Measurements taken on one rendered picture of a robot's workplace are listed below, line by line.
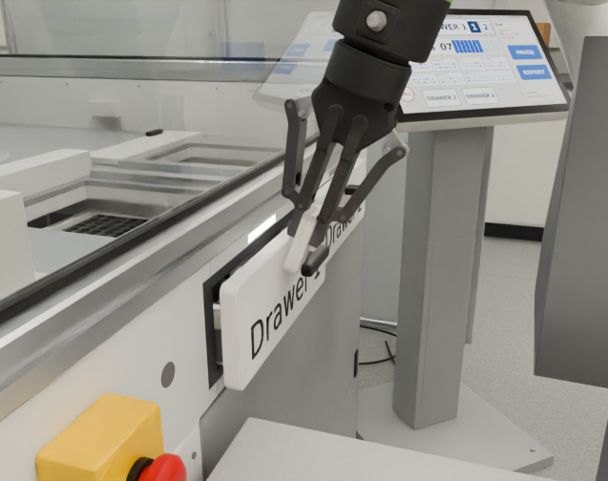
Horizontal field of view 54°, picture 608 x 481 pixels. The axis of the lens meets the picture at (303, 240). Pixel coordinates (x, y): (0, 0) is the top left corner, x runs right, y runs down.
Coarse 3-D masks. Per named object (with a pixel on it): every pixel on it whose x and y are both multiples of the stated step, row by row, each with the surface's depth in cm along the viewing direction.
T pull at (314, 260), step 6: (324, 246) 68; (312, 252) 67; (318, 252) 66; (324, 252) 67; (306, 258) 65; (312, 258) 65; (318, 258) 65; (324, 258) 67; (306, 264) 63; (312, 264) 63; (318, 264) 65; (306, 270) 62; (312, 270) 63; (306, 276) 63
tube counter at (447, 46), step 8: (440, 40) 141; (448, 40) 141; (456, 40) 142; (464, 40) 143; (472, 40) 144; (480, 40) 145; (488, 40) 146; (496, 40) 147; (440, 48) 140; (448, 48) 140; (456, 48) 141; (464, 48) 142; (472, 48) 143; (480, 48) 144; (488, 48) 145; (496, 48) 146
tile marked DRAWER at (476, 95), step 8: (464, 88) 137; (472, 88) 138; (480, 88) 139; (488, 88) 140; (464, 96) 136; (472, 96) 137; (480, 96) 138; (488, 96) 138; (496, 96) 139; (472, 104) 136; (480, 104) 137
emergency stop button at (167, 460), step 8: (160, 456) 37; (168, 456) 37; (176, 456) 38; (152, 464) 36; (160, 464) 36; (168, 464) 36; (176, 464) 37; (144, 472) 37; (152, 472) 36; (160, 472) 36; (168, 472) 36; (176, 472) 37; (184, 472) 38; (144, 480) 36; (152, 480) 36; (160, 480) 36; (168, 480) 36; (176, 480) 37; (184, 480) 38
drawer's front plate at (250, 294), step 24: (288, 240) 66; (264, 264) 59; (240, 288) 54; (264, 288) 60; (288, 288) 67; (312, 288) 77; (240, 312) 54; (264, 312) 61; (288, 312) 68; (240, 336) 55; (264, 336) 61; (240, 360) 56; (264, 360) 62; (240, 384) 56
